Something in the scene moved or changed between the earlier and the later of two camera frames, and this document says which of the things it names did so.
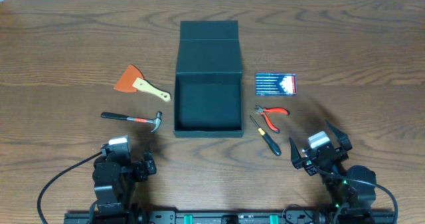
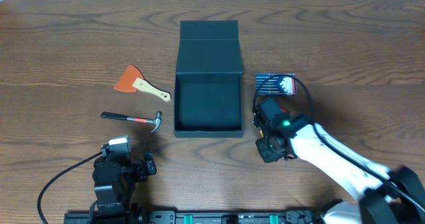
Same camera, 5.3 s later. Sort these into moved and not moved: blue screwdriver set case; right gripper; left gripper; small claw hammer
Moved: right gripper
Not moved: left gripper; small claw hammer; blue screwdriver set case
